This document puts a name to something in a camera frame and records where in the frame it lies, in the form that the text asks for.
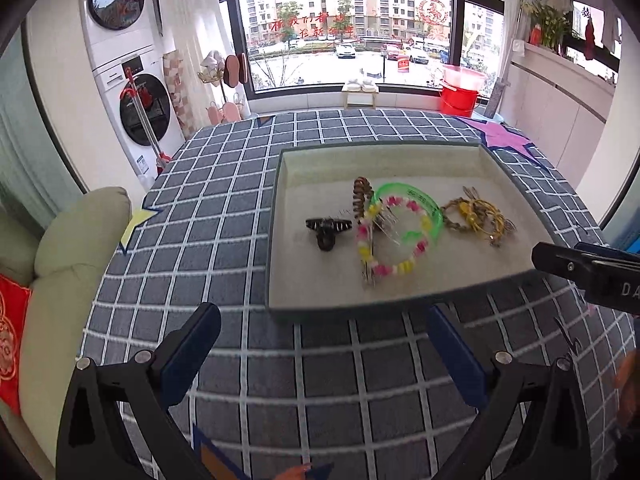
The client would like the red and white mop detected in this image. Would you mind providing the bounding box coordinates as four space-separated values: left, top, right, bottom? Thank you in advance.
120 67 174 177

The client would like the brown bead necklace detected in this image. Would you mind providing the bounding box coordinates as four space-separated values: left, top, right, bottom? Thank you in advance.
442 197 476 235

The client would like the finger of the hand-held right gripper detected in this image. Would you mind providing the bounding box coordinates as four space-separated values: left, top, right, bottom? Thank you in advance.
531 241 640 287

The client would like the red bucket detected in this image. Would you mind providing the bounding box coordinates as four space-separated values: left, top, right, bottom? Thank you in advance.
440 85 484 117

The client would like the grey leaning board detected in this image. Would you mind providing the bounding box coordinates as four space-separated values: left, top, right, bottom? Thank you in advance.
482 80 507 119

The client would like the white dryer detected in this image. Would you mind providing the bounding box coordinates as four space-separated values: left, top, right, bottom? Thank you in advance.
80 0 164 69

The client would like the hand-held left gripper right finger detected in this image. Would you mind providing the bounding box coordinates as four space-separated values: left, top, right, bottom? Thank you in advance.
426 305 594 480

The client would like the pink basin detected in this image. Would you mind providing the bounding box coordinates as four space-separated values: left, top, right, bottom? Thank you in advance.
442 64 487 94

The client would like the gold slipper rack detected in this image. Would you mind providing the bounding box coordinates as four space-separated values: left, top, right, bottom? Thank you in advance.
197 50 252 124

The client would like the small wooden stool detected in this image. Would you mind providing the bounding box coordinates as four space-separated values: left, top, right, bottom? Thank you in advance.
342 87 379 110

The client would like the brown hair comb clip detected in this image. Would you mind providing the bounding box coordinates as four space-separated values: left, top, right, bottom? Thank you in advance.
351 176 374 221

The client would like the pink checkered cloth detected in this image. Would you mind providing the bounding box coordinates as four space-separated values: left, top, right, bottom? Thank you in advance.
162 50 197 142

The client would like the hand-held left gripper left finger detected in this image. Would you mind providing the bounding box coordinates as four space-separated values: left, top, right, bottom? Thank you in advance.
56 302 222 480

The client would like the yellow cord bracelet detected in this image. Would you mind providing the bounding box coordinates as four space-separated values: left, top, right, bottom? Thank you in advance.
460 199 507 237

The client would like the potted green plant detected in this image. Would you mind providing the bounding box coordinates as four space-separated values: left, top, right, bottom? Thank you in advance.
521 0 572 54

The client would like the beige sofa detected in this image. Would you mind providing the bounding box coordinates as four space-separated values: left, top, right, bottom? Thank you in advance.
0 187 134 480

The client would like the silver hair comb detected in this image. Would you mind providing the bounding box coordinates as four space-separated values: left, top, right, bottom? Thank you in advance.
372 205 402 247

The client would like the red hanging ornament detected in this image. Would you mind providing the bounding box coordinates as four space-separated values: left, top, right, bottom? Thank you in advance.
582 7 599 61

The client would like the large window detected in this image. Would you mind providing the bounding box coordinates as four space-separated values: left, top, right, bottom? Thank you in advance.
234 0 507 95

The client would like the white washing machine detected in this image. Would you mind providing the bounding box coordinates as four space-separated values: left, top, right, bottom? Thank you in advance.
95 57 187 179

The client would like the rhinestone bow hair clip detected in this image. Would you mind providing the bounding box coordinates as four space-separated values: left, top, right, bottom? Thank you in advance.
487 219 519 249

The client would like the green plastic bangle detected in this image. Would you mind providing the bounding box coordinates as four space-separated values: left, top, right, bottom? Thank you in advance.
369 182 445 247

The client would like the red embroidered cushion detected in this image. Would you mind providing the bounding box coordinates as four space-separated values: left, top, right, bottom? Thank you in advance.
0 272 34 417

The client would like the white cabinet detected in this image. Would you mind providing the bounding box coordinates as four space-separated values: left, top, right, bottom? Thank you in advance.
500 42 617 187

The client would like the pink yellow bead bracelet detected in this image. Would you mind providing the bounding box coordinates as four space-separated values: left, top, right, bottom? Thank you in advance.
355 195 434 279

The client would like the beige jewelry tray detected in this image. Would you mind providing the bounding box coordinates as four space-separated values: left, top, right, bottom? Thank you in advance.
265 142 558 323

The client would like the black hair claw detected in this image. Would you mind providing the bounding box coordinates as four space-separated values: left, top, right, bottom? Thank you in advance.
306 214 354 252

